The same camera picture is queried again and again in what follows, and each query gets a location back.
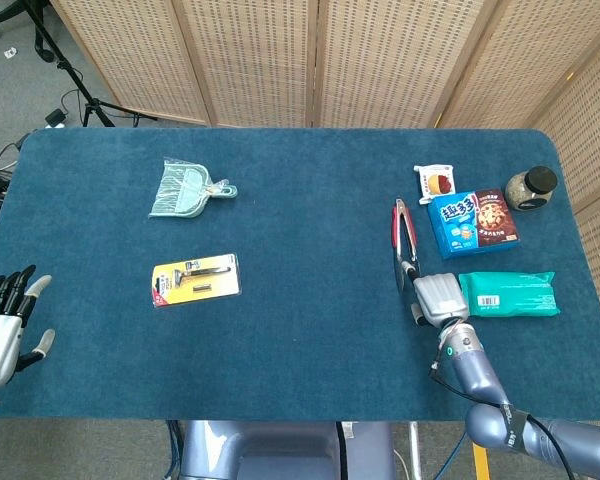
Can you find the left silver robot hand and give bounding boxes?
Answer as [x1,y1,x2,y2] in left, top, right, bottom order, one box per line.
[0,264,57,389]

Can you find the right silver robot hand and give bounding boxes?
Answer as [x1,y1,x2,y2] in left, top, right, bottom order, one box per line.
[400,259,471,327]

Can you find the green wet wipes pack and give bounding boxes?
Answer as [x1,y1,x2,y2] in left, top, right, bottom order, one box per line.
[457,270,562,318]

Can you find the blue cookie box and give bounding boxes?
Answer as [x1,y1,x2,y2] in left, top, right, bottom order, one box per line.
[426,188,522,261]

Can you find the white snack packet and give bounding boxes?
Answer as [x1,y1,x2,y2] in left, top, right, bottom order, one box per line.
[413,164,455,206]

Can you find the glass jar with black lid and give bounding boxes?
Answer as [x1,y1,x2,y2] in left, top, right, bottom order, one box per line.
[504,165,559,212]

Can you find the blue carpet table mat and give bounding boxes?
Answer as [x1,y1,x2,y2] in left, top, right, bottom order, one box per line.
[0,127,600,422]

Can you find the white table leg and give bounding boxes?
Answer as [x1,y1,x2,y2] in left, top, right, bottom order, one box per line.
[408,421,424,480]

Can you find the razor in yellow blister pack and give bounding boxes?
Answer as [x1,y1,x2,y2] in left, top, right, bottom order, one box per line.
[150,252,243,310]

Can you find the woven folding screen panel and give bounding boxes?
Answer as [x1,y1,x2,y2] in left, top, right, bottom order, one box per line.
[437,0,600,130]
[527,29,600,351]
[311,0,487,130]
[49,0,219,126]
[173,0,322,129]

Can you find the grey robot torso base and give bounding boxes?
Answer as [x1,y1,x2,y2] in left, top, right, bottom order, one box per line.
[178,419,397,480]

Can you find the green dustpan brush set bag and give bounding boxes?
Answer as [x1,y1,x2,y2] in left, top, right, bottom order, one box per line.
[147,157,239,220]

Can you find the black tripod stand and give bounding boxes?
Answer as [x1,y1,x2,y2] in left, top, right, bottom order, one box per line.
[23,0,157,129]

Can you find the black office chair base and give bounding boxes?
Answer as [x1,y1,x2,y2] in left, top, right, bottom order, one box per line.
[0,0,56,64]

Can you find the metal tongs with red handle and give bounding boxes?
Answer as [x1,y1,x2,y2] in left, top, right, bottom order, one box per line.
[391,197,424,293]

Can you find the yellow frame leg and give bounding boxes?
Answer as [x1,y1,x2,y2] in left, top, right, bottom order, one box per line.
[472,441,492,480]

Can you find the blue cable bundle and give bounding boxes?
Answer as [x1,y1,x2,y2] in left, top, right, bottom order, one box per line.
[165,419,184,480]

